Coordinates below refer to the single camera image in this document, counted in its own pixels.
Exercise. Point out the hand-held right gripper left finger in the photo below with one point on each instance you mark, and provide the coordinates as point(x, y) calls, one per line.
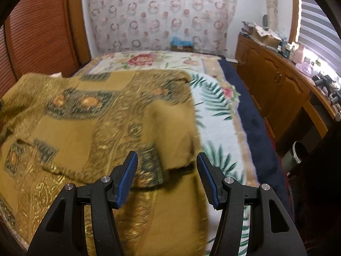
point(128, 181)

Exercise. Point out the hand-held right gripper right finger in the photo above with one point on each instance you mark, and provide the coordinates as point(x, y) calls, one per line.
point(209, 181)

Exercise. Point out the brown patterned shirt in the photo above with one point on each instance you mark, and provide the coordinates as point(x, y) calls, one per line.
point(80, 128)

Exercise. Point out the white palm leaf blanket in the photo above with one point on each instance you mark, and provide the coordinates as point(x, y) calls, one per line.
point(221, 130)

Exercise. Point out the navy bed sheet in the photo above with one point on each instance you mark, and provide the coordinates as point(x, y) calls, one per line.
point(255, 117)

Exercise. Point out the white trash bin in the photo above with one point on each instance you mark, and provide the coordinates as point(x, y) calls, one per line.
point(293, 157)

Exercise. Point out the long wooden cabinet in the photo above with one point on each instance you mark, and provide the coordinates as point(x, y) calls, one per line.
point(271, 80)

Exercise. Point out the cream floral blanket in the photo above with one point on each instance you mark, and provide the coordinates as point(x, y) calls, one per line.
point(138, 58)

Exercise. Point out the small brown box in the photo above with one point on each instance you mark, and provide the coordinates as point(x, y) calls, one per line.
point(182, 48)

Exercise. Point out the blue crumpled cloth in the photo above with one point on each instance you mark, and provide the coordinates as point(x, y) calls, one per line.
point(181, 41)

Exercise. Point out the pink crumpled cloth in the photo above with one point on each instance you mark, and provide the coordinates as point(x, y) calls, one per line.
point(303, 68)

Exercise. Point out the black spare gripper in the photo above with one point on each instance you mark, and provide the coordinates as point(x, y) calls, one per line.
point(323, 81)
point(336, 100)

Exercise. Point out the dark jar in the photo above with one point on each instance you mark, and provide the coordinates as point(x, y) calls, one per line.
point(285, 49)

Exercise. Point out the open cardboard box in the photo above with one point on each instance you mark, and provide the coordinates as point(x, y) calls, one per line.
point(266, 37)

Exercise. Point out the pink bottle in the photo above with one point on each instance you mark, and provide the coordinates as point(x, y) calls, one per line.
point(299, 53)

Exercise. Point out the stack of folded cloths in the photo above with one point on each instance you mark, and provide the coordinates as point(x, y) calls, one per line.
point(247, 28)

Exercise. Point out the grey oval ornament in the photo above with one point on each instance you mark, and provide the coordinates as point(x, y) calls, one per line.
point(265, 20)

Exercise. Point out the circle patterned sheer curtain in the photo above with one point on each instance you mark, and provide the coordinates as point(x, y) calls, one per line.
point(159, 13)

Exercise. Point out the brown louvered wooden wardrobe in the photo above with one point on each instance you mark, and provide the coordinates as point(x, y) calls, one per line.
point(40, 32)

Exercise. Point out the grey striped window blind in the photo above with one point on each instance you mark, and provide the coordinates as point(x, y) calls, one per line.
point(319, 32)

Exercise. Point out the beige tied curtain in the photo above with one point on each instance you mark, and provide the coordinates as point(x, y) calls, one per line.
point(270, 2)

